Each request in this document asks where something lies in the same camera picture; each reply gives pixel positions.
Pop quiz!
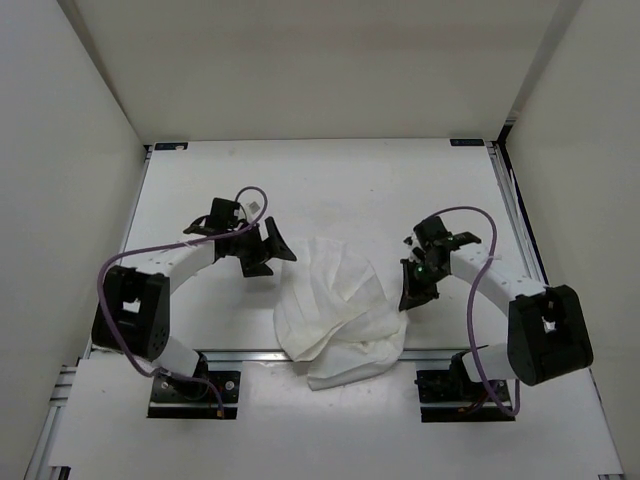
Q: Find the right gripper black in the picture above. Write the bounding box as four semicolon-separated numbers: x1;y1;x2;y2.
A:
400;257;448;311

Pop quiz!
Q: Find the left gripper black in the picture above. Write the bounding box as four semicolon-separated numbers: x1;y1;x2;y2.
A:
226;217;295;277

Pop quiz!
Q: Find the white pleated skirt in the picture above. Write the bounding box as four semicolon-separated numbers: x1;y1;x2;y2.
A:
273;237;408;391

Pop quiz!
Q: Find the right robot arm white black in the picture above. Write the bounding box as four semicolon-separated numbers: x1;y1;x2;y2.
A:
399;241;594;400

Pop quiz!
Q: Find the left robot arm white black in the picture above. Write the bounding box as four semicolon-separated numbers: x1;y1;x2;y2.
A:
91;211;296;400

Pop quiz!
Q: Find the left blue corner label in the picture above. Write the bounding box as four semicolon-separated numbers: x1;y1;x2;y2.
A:
153;142;189;151

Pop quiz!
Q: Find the blue corner label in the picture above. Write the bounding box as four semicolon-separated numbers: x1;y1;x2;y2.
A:
153;142;189;151
450;138;485;147

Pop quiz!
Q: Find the right blue corner label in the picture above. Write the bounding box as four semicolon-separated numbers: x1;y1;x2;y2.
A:
450;138;485;147

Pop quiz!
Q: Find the white front cover board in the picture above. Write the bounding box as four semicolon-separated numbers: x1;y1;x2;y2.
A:
50;355;621;479

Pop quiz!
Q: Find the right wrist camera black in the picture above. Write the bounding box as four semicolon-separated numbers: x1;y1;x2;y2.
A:
413;216;481;252

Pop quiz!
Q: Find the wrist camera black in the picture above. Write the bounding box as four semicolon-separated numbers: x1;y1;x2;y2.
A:
413;216;481;252
183;197;241;236

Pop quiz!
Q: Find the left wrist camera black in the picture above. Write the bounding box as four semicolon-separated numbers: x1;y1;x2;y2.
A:
183;197;241;236

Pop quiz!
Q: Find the front aluminium rail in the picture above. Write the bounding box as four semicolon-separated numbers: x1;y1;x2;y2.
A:
203;349;457;363

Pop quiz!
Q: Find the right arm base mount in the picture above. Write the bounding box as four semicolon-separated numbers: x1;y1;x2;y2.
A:
414;352;515;423

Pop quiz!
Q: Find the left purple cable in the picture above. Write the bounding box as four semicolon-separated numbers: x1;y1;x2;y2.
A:
97;186;269;420

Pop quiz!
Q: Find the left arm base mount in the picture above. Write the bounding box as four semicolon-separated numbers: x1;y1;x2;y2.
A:
147;367;241;420

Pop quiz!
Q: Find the left aluminium frame rail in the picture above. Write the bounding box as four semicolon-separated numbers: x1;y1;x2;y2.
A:
23;341;92;480

